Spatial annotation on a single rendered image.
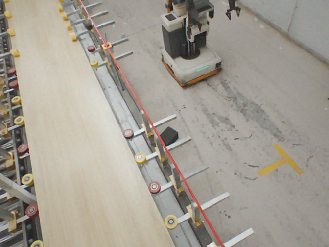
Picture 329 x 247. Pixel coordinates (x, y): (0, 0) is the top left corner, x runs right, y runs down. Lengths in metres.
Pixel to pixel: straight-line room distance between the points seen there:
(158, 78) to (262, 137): 1.63
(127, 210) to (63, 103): 1.18
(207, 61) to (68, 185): 2.30
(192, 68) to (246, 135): 1.08
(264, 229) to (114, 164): 1.49
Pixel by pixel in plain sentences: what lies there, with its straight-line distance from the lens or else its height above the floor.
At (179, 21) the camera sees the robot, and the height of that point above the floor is 0.78.
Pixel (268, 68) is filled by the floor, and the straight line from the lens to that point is 3.78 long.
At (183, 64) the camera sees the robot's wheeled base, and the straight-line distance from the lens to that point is 3.35.
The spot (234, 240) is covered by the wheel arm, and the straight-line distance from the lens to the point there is 1.67.
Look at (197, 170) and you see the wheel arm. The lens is 1.81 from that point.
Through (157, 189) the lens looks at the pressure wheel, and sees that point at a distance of 1.69.
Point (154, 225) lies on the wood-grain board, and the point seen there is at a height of 0.90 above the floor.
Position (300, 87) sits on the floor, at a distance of 3.62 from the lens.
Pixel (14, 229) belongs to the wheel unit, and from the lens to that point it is 2.03.
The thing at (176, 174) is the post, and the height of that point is 1.05.
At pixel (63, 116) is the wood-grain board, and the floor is 0.90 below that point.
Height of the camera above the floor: 2.46
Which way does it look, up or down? 53 degrees down
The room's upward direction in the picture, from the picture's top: 11 degrees counter-clockwise
